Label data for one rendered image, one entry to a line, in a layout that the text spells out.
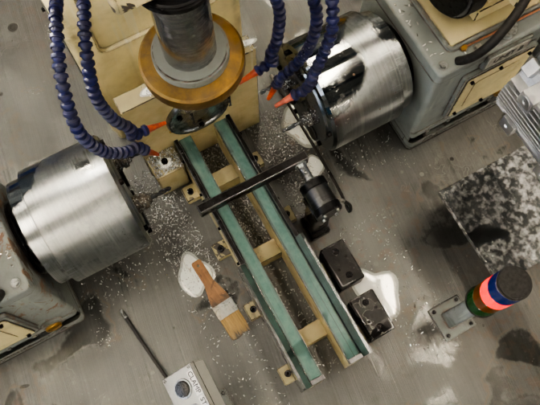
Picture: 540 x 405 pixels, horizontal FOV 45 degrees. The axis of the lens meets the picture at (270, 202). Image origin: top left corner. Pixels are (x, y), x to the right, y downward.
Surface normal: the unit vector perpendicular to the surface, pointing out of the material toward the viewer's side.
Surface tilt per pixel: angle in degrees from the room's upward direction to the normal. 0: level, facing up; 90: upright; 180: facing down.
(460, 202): 0
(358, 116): 62
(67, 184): 2
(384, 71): 32
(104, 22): 90
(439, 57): 0
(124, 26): 90
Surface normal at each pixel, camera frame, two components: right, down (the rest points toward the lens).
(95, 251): 0.42, 0.59
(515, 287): -0.01, -0.31
